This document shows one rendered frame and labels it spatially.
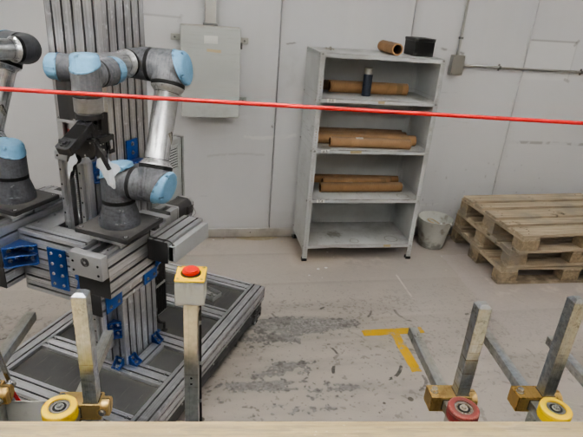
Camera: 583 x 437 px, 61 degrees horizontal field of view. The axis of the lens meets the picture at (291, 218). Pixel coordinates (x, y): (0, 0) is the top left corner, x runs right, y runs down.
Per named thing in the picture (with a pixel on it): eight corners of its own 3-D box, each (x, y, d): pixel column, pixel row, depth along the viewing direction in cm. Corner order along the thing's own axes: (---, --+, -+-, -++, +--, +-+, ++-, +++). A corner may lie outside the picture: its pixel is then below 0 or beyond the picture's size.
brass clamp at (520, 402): (505, 397, 145) (509, 383, 143) (549, 397, 146) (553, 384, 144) (515, 413, 139) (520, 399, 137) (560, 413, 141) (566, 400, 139)
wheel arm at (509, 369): (477, 337, 171) (480, 327, 169) (486, 337, 171) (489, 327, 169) (544, 439, 131) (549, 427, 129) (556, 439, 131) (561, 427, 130)
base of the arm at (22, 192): (16, 188, 207) (13, 166, 203) (45, 195, 202) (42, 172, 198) (-16, 199, 193) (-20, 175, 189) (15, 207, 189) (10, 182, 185)
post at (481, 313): (439, 436, 148) (474, 298, 129) (450, 436, 148) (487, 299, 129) (443, 446, 144) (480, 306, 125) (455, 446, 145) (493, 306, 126)
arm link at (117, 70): (94, 53, 143) (69, 55, 133) (129, 56, 141) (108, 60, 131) (95, 81, 146) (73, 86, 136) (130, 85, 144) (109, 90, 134)
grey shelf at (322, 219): (291, 236, 425) (306, 46, 364) (390, 235, 442) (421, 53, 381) (301, 261, 385) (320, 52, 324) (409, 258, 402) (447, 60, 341)
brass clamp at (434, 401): (422, 396, 143) (425, 382, 141) (468, 397, 144) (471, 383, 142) (429, 413, 137) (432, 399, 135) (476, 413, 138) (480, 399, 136)
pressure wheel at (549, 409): (566, 452, 130) (579, 419, 126) (536, 450, 130) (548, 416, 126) (552, 428, 138) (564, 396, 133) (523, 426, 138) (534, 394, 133)
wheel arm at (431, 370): (406, 336, 169) (408, 325, 167) (415, 336, 169) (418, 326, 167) (453, 440, 129) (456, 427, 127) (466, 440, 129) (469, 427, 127)
